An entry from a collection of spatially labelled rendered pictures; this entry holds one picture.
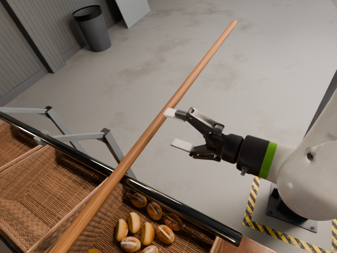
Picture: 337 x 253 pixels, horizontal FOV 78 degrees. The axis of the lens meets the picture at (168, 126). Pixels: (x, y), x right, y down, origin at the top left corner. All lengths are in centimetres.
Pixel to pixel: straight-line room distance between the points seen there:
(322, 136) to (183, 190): 154
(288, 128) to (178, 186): 121
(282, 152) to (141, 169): 163
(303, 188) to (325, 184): 3
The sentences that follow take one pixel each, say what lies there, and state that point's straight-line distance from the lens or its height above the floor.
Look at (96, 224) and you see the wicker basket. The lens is 116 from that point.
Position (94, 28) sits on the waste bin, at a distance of 415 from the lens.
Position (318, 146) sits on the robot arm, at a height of 137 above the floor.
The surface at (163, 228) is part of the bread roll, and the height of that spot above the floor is 64.
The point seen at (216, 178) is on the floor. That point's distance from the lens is 188.
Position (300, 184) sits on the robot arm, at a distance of 39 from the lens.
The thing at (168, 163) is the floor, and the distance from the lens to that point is 199.
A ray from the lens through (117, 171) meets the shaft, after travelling 57.
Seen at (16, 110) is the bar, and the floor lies 106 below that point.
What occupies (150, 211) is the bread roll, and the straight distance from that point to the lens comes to 112.
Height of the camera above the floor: 165
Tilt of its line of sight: 46 degrees down
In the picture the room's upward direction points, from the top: 14 degrees counter-clockwise
